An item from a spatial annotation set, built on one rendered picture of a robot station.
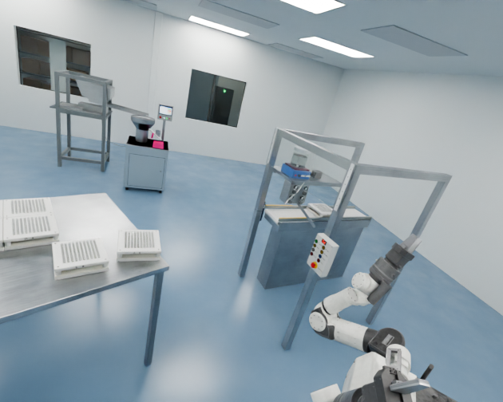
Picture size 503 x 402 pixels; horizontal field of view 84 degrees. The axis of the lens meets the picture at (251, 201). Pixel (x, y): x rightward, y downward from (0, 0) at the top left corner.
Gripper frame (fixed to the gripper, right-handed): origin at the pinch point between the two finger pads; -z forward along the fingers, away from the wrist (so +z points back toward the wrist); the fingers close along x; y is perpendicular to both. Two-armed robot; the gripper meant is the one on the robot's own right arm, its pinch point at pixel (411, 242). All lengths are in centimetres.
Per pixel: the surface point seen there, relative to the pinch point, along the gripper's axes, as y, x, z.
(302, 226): 124, -118, 54
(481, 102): 187, -352, -221
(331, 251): 52, -58, 37
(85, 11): 699, 84, 33
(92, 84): 486, 46, 109
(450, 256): 85, -418, -16
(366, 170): 69, -52, -18
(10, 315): 64, 89, 124
